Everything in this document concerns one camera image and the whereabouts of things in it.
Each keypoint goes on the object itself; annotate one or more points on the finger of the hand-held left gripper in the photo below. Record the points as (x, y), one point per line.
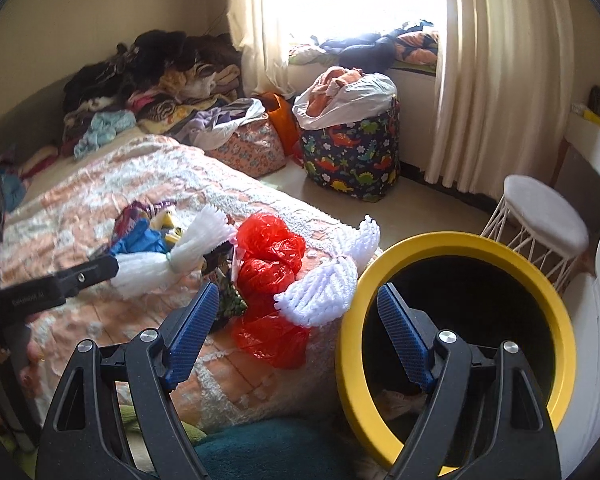
(80, 277)

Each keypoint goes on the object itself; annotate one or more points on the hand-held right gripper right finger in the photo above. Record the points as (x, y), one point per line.
(402, 335)

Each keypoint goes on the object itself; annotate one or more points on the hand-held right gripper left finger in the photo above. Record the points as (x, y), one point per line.
(195, 332)

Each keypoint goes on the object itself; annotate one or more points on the green patterned wrapper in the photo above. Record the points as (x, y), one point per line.
(230, 305)

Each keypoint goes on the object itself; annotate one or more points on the blue plastic bag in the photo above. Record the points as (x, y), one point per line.
(139, 244)

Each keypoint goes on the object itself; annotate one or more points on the white fringed cloth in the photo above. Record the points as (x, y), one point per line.
(200, 240)

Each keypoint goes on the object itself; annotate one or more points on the white knitted cloth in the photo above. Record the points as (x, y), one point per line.
(320, 290)

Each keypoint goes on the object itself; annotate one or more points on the red plastic bag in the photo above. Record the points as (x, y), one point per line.
(267, 270)

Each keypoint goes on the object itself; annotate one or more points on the yellow snack wrapper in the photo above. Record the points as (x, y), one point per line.
(166, 225)

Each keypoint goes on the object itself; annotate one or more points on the yellow rimmed black bin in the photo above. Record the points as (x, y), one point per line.
(460, 243)

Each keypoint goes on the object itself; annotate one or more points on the orange white tufted blanket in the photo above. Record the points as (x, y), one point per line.
(80, 210)

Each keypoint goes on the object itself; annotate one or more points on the beige bed sheet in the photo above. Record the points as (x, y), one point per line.
(45, 180)

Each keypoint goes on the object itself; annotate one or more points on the purple snack wrapper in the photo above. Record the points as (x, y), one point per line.
(130, 216)

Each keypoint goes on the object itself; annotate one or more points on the red pink cloth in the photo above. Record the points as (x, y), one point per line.
(37, 162)

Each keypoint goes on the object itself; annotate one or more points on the green cloth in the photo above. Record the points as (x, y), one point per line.
(145, 417)

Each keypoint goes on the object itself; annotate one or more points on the teal cloth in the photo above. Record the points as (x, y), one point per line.
(270, 450)

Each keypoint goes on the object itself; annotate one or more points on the light blue cloth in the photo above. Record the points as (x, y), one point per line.
(105, 127)

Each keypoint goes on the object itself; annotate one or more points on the dinosaur print laundry basket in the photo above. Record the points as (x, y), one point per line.
(355, 160)

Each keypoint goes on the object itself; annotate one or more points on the white chair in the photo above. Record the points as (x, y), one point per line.
(595, 340)

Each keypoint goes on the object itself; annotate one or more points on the floral fabric bag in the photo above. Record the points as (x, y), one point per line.
(252, 147)

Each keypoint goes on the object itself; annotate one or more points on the white lilac garment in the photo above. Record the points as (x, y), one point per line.
(220, 120)

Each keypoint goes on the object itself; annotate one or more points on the pile of folded clothes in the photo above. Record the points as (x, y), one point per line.
(170, 75)

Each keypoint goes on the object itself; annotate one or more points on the orange bag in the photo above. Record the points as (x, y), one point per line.
(282, 120)

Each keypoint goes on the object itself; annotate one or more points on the white plastic bag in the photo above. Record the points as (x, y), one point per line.
(365, 92)

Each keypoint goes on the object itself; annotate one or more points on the white desk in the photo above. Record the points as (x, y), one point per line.
(597, 147)

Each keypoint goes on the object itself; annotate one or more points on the wide cream curtain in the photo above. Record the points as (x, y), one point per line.
(500, 70)

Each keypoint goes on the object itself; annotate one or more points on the dark jacket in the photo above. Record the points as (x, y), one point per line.
(365, 50)

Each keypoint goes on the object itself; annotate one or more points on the yellow item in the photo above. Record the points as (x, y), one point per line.
(590, 114)

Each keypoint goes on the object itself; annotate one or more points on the orange black cloth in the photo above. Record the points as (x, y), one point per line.
(417, 42)

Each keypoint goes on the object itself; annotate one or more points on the pale multicolour cloth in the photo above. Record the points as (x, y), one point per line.
(305, 52)

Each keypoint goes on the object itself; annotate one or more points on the narrow cream curtain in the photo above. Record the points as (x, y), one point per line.
(260, 25)

